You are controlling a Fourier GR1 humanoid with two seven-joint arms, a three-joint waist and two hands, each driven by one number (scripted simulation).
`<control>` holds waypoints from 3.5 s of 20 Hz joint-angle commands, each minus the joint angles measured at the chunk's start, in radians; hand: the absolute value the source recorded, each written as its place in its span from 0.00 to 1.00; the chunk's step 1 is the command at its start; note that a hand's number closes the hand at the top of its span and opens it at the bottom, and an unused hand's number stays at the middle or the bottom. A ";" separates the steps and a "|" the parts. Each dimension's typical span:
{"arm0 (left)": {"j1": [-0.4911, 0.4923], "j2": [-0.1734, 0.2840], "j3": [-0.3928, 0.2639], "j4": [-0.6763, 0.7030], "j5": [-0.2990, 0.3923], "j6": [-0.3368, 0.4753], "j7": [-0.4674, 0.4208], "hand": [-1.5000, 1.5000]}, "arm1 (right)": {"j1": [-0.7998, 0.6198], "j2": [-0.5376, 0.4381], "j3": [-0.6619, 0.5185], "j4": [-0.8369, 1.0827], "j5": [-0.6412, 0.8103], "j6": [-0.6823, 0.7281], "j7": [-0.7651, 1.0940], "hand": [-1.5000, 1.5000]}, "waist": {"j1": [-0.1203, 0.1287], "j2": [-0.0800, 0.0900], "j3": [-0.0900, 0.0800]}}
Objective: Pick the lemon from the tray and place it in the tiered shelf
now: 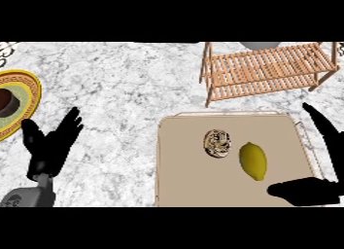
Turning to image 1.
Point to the grey round object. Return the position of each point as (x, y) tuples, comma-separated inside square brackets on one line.
[(260, 45)]

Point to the dark brown cupcake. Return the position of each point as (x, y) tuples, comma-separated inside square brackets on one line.
[(3, 103)]

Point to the yellow patterned plate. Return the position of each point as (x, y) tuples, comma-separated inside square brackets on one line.
[(14, 107)]

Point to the wooden tiered shelf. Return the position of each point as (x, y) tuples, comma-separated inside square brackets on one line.
[(267, 69)]

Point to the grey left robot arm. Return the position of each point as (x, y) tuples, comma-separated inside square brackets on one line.
[(31, 194)]

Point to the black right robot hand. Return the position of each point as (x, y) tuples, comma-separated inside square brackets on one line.
[(322, 191)]

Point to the beige tray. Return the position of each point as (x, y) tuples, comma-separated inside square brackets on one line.
[(227, 162)]

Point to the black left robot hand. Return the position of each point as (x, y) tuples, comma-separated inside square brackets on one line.
[(50, 146)]

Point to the brown speckled cookie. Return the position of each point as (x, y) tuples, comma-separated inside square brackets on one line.
[(217, 143)]

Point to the yellow lemon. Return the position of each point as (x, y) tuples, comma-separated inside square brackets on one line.
[(252, 160)]

